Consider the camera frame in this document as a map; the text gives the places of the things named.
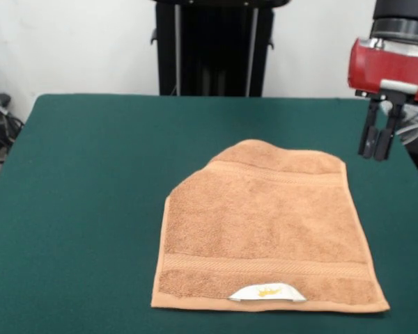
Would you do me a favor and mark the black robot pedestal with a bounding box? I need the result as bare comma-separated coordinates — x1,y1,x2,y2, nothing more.
150,0,290,97

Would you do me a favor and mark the dark green table cloth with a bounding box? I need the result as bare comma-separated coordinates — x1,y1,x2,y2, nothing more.
0,93,418,334

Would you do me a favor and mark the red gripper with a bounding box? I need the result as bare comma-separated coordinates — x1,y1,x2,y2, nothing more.
347,36,418,162

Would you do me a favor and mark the tan terry towel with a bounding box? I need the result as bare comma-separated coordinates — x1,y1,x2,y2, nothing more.
149,138,391,313

